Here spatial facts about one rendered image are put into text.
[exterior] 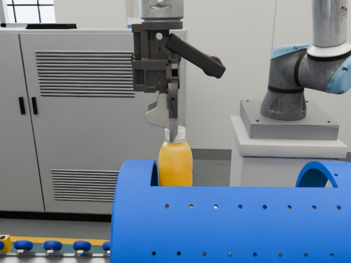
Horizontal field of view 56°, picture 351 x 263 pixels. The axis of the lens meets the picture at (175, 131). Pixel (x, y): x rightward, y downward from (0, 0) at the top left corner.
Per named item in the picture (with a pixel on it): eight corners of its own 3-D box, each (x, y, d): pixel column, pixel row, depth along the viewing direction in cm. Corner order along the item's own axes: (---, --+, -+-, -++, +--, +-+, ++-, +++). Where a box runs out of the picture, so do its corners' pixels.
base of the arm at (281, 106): (254, 107, 118) (256, 80, 114) (293, 105, 120) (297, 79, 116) (269, 121, 104) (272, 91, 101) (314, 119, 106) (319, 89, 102)
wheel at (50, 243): (42, 238, 82) (39, 247, 81) (59, 239, 82) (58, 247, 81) (48, 243, 86) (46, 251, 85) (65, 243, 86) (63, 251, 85)
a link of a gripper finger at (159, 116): (146, 142, 61) (145, 92, 60) (177, 142, 61) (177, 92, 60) (144, 145, 58) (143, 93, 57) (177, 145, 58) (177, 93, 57)
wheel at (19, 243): (12, 238, 82) (10, 246, 81) (30, 238, 82) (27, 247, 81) (19, 243, 86) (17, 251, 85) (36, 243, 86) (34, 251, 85)
